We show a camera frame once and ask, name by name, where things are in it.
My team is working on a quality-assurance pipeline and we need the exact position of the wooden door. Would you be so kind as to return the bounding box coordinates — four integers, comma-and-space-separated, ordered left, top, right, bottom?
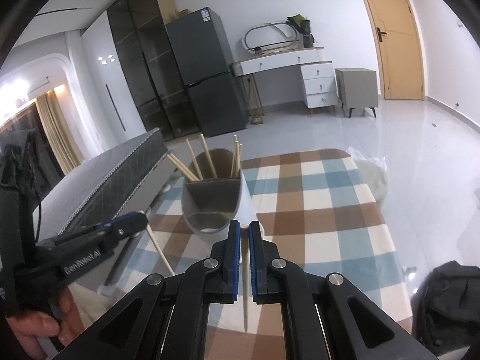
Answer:
364, 0, 424, 100

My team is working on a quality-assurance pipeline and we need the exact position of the dark grey refrigerator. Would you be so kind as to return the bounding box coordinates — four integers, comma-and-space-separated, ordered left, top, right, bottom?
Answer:
166, 7, 248, 137

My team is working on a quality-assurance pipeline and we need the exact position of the checkered plaid rug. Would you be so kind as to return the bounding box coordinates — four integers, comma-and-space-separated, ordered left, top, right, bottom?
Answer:
112, 149, 413, 359

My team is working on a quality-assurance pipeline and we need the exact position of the person's left hand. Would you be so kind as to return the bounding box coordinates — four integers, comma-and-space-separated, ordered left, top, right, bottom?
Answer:
6, 288, 85, 359

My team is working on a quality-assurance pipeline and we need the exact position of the grey nightstand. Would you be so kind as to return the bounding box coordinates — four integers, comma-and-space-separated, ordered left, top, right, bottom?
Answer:
334, 67, 378, 118

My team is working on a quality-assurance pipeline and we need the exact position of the dark glass cabinet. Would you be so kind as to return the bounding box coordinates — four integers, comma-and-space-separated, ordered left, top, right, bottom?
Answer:
107, 0, 200, 141

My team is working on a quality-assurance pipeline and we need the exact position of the white utensil holder cup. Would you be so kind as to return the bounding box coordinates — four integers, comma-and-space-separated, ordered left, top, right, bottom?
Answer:
181, 149, 257, 245

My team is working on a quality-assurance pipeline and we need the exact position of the white drawer desk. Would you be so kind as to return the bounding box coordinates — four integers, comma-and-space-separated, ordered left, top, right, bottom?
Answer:
232, 46, 338, 125

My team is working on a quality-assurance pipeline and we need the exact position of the oval mirror on desk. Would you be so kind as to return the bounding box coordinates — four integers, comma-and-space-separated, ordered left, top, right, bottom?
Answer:
241, 21, 299, 55

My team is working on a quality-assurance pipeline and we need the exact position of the bamboo chopstick in cup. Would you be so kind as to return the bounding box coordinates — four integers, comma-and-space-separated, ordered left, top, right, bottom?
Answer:
185, 138, 203, 180
167, 154, 199, 182
230, 135, 239, 178
199, 133, 218, 179
234, 141, 242, 177

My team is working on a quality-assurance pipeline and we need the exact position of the beige curtain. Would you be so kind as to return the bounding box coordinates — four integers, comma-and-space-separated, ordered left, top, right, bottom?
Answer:
35, 90, 84, 175

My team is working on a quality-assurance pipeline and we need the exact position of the plastic bag on floor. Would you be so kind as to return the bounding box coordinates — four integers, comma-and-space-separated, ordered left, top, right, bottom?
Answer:
346, 147, 389, 206

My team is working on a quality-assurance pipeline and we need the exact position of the bamboo chopstick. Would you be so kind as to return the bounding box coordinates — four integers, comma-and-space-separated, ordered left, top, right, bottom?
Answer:
185, 138, 203, 180
230, 135, 239, 178
199, 133, 218, 179
146, 225, 175, 275
167, 154, 199, 182
240, 225, 251, 332
234, 141, 242, 177

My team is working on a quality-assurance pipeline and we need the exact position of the black backpack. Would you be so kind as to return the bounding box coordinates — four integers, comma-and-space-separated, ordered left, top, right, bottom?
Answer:
414, 261, 479, 359

